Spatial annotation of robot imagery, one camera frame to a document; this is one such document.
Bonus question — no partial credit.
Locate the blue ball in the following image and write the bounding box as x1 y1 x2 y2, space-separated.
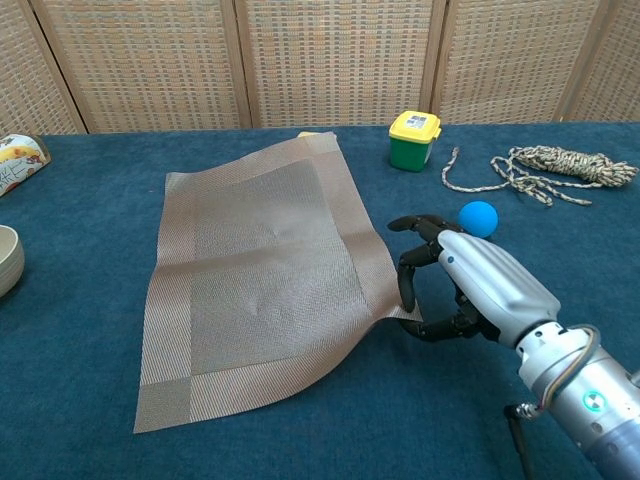
458 200 500 239

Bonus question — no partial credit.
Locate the brown woven placemat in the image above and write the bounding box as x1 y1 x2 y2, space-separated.
132 132 424 435

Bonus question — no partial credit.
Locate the blue carpet table cover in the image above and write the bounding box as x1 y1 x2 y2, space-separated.
0 121 640 480

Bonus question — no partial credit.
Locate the cream bowl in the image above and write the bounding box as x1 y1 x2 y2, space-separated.
0 224 26 300

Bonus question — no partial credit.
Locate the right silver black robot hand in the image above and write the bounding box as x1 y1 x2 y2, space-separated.
387 213 562 349

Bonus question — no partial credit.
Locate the beige braided rope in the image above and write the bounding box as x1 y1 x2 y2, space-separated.
440 144 640 208

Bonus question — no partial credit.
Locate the tea bottle with label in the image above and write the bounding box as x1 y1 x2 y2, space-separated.
0 133 53 198

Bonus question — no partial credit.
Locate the green container yellow lid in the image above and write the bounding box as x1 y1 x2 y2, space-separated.
388 110 444 173

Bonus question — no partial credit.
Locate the woven bamboo screen panel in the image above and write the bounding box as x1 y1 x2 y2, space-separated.
0 0 89 136
233 0 447 129
557 0 640 124
432 0 614 126
29 0 254 135

